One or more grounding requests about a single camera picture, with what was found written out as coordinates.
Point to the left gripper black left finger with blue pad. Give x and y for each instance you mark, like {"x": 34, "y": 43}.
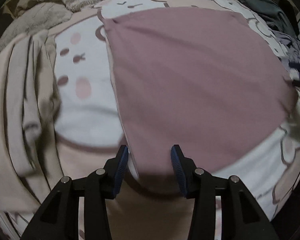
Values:
{"x": 57, "y": 217}

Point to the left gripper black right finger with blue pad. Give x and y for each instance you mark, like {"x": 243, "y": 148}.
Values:
{"x": 242, "y": 217}

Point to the mauve pink garment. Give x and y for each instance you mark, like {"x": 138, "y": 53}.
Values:
{"x": 196, "y": 77}

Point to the folded beige clothes stack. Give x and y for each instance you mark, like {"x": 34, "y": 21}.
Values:
{"x": 29, "y": 102}

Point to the purple clothes pile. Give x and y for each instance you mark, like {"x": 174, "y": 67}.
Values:
{"x": 292, "y": 45}

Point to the bear pattern bed sheet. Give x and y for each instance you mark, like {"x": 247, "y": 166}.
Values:
{"x": 88, "y": 130}

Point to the beige quilted left pillow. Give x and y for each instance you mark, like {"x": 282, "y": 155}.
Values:
{"x": 42, "y": 16}

